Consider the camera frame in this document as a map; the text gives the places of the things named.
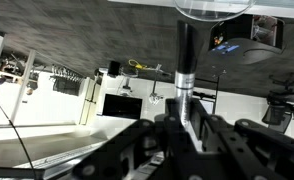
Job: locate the white tripod stand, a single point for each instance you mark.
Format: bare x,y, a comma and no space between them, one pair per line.
155,86

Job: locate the black metal stand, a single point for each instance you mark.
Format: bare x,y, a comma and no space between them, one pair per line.
217,90

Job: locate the clear drinking glass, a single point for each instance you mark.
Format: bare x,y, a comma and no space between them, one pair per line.
213,10

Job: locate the black white dry-erase marker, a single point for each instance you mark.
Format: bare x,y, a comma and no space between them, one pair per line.
186,56

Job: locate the black monitor screen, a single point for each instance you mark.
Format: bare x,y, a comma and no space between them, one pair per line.
122,106

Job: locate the black box with blue label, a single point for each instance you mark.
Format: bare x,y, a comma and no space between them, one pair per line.
240,40

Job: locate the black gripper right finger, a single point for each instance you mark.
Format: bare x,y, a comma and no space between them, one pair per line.
240,150

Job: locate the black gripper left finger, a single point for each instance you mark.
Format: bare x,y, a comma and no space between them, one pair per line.
147,150

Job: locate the rack of stacked chairs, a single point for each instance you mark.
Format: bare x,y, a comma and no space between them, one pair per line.
65,81

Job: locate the black office chair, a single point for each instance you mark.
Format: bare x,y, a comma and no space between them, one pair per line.
280,113

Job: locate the small black bin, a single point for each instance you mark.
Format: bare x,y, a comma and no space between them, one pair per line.
113,67

